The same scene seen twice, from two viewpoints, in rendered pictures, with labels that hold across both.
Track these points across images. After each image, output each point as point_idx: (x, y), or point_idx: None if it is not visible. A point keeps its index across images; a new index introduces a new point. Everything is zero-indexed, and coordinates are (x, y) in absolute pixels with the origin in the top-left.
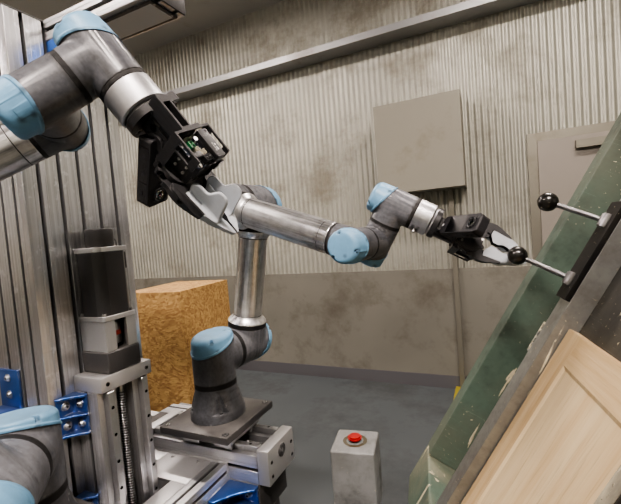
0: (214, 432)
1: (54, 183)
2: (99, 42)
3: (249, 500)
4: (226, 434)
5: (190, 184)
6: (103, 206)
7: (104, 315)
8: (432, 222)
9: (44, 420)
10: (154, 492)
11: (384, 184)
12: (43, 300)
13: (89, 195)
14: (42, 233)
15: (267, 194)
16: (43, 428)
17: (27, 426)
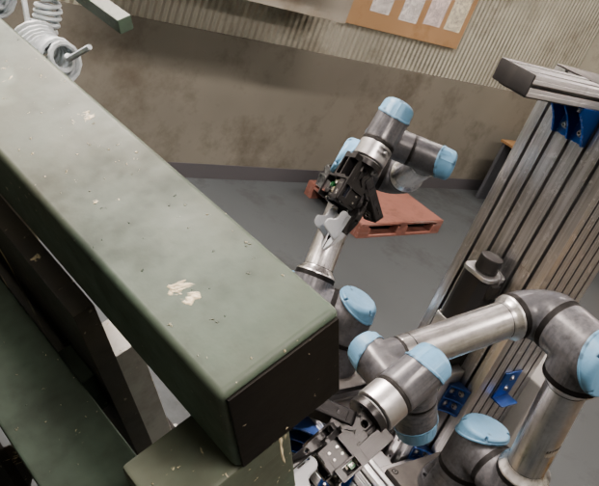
0: (404, 469)
1: (505, 207)
2: (374, 116)
3: None
4: (394, 472)
5: (341, 209)
6: (530, 248)
7: (439, 310)
8: None
9: (346, 304)
10: (387, 455)
11: (423, 346)
12: (449, 277)
13: (526, 231)
14: (476, 235)
15: (574, 338)
16: (343, 306)
17: (340, 297)
